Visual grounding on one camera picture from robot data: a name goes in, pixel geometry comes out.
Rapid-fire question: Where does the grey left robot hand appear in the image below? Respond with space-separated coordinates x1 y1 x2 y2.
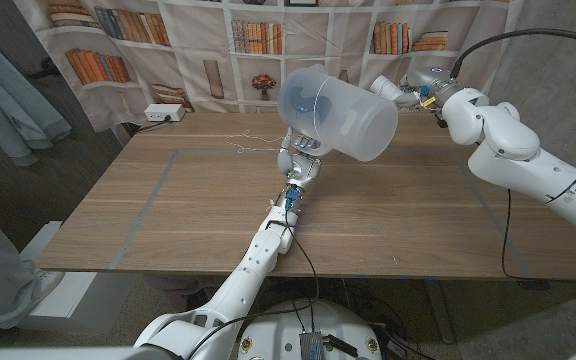
276 127 324 194

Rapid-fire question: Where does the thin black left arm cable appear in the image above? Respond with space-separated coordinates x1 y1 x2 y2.
186 198 321 360

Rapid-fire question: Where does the black power cord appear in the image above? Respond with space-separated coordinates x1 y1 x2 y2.
122 115 173 137

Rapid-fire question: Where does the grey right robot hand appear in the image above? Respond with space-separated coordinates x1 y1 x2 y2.
392 65 465 110

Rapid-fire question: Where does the grey tape outline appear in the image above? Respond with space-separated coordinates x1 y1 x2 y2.
110 147 534 276

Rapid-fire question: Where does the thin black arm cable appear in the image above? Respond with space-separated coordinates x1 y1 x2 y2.
186 198 321 360
500 188 552 292

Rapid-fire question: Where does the silver finned box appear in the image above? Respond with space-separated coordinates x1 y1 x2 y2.
298 330 325 360

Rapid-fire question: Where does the printed bookshelf backdrop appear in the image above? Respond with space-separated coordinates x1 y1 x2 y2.
15 0 525 132

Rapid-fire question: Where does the white power strip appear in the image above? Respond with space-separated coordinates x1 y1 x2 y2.
144 103 187 123

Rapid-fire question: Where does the translucent pitcher with blue lid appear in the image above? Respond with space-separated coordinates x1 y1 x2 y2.
276 66 400 163

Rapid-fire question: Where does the grey metal table leg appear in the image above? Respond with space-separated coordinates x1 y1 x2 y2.
425 279 457 345

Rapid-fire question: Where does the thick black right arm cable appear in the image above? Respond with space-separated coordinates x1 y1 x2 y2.
449 27 576 80

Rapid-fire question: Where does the white floor platform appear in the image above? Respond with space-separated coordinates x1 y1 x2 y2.
17 219 137 335

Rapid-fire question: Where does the white string spool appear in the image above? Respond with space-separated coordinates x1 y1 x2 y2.
369 74 405 102

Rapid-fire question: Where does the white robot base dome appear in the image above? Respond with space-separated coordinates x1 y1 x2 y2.
237 298 383 360

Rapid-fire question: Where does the thin white string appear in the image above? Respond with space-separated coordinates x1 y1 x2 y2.
224 128 286 154

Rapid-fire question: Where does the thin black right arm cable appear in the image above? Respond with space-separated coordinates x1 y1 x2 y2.
500 188 552 292

